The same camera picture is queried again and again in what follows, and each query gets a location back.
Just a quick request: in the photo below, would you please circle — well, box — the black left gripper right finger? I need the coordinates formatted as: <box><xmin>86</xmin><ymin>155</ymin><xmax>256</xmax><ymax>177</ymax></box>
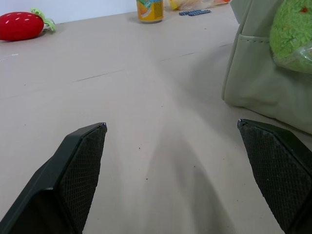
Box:
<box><xmin>237</xmin><ymin>118</ymin><xmax>312</xmax><ymax>234</ymax></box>

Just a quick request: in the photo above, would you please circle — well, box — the orange drink can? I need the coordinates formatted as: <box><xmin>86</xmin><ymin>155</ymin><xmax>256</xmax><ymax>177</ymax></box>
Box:
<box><xmin>136</xmin><ymin>0</ymin><xmax>164</xmax><ymax>24</ymax></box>

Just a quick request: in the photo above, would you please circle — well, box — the yellow plastic snack bag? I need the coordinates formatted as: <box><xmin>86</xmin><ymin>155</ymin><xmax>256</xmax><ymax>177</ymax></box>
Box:
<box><xmin>162</xmin><ymin>0</ymin><xmax>231</xmax><ymax>11</ymax></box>

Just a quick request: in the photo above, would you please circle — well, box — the beige canvas bag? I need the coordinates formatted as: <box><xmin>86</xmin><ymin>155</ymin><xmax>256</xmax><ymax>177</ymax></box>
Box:
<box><xmin>221</xmin><ymin>0</ymin><xmax>312</xmax><ymax>136</ymax></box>

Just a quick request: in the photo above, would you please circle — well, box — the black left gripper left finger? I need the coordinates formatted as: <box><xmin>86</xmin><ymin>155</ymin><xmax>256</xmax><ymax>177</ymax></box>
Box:
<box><xmin>0</xmin><ymin>122</ymin><xmax>108</xmax><ymax>234</ymax></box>

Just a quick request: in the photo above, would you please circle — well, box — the red strawberry plush toy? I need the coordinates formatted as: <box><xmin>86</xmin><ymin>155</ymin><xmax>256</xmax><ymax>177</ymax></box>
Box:
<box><xmin>0</xmin><ymin>7</ymin><xmax>57</xmax><ymax>41</ymax></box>

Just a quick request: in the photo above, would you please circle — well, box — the green plush toy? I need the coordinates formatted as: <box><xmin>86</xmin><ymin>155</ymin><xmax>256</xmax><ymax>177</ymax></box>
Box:
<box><xmin>269</xmin><ymin>0</ymin><xmax>312</xmax><ymax>73</ymax></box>

